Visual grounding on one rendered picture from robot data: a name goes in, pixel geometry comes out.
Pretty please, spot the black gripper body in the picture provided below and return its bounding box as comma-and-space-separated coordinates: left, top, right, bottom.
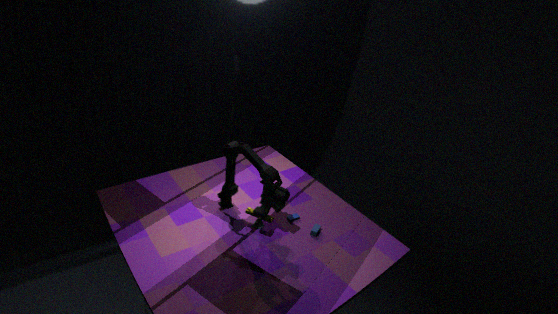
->
252, 193, 275, 218

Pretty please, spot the yellow bar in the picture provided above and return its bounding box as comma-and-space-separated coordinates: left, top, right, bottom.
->
246, 207, 274, 223

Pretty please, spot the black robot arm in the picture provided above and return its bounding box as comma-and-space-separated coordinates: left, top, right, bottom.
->
217, 141, 290, 212

